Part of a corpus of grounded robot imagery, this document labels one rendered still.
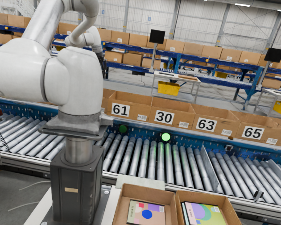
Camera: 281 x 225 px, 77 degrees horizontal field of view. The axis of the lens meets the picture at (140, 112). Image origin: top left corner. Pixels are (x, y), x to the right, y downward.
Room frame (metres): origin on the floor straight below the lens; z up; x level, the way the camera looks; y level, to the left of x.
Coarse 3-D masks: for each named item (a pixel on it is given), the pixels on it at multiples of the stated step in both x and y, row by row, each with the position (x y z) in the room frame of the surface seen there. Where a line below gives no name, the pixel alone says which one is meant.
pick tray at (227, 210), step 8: (176, 192) 0.73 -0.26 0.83; (184, 192) 0.74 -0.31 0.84; (192, 192) 0.74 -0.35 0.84; (200, 192) 0.75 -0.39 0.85; (176, 200) 0.70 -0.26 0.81; (184, 200) 0.74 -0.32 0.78; (192, 200) 0.74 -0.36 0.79; (200, 200) 0.74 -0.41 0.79; (208, 200) 0.74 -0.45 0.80; (216, 200) 0.75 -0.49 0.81; (224, 200) 0.75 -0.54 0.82; (224, 208) 0.72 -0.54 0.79; (232, 208) 0.67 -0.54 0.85; (224, 216) 0.70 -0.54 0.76; (232, 216) 0.65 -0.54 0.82; (184, 224) 0.55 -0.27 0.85; (232, 224) 0.63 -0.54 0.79; (240, 224) 0.59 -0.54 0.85
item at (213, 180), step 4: (204, 148) 1.29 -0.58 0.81; (200, 152) 1.34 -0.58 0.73; (204, 152) 1.26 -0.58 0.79; (204, 156) 1.23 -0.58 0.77; (204, 160) 1.20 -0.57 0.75; (208, 160) 1.14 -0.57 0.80; (204, 164) 1.18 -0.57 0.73; (208, 164) 1.11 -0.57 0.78; (208, 168) 1.09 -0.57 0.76; (212, 168) 1.03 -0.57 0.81; (208, 172) 1.07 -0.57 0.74; (212, 172) 1.01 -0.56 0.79; (212, 176) 0.99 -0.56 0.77; (216, 176) 0.95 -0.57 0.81; (212, 180) 0.97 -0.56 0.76; (216, 180) 0.92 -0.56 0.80; (212, 184) 0.95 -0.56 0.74; (216, 184) 0.91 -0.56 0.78; (216, 188) 0.89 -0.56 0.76
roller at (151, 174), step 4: (152, 144) 1.33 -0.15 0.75; (156, 144) 1.35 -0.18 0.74; (152, 148) 1.26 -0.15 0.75; (152, 152) 1.20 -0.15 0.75; (152, 156) 1.15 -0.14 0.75; (152, 160) 1.10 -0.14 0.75; (152, 164) 1.05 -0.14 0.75; (152, 168) 1.00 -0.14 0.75; (148, 172) 0.98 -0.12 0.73; (152, 172) 0.96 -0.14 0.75; (148, 176) 0.93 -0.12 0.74; (152, 176) 0.93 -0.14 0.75
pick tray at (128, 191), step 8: (128, 184) 0.73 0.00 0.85; (120, 192) 0.66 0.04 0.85; (128, 192) 0.72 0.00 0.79; (136, 192) 0.72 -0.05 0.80; (144, 192) 0.72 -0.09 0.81; (152, 192) 0.72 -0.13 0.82; (160, 192) 0.72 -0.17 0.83; (168, 192) 0.72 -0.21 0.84; (120, 200) 0.69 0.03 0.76; (128, 200) 0.70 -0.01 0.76; (144, 200) 0.72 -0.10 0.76; (152, 200) 0.72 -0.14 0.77; (160, 200) 0.72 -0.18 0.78; (168, 200) 0.72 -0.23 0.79; (120, 208) 0.65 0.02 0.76; (168, 208) 0.69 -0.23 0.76; (176, 208) 0.62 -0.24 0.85; (120, 216) 0.60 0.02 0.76; (168, 216) 0.65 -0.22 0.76; (176, 216) 0.58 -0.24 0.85; (112, 224) 0.50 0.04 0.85; (120, 224) 0.56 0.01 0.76; (128, 224) 0.57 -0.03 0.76; (168, 224) 0.60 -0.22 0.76; (176, 224) 0.55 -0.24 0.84
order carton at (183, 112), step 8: (152, 104) 1.74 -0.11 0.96; (160, 104) 1.74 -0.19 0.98; (168, 104) 1.74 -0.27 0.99; (176, 104) 1.73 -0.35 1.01; (184, 104) 1.73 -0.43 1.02; (152, 112) 1.46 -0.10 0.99; (176, 112) 1.45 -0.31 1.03; (184, 112) 1.44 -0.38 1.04; (192, 112) 1.54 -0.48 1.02; (152, 120) 1.46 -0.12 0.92; (176, 120) 1.45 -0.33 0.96; (184, 120) 1.44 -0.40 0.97; (192, 120) 1.44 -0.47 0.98; (184, 128) 1.44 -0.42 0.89
